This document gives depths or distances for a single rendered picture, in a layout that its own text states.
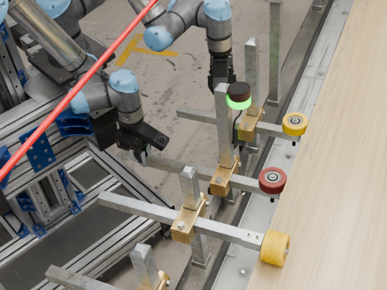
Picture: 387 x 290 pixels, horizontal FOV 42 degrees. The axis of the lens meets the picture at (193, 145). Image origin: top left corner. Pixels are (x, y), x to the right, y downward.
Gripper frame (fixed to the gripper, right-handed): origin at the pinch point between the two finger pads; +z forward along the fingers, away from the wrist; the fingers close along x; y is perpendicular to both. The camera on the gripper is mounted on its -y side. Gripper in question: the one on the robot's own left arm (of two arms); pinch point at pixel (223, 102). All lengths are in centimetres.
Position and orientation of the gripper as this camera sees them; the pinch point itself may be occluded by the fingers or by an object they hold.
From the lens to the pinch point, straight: 166.5
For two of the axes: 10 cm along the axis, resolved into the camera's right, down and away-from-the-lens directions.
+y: 0.5, -7.1, 7.1
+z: 1.0, 7.1, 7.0
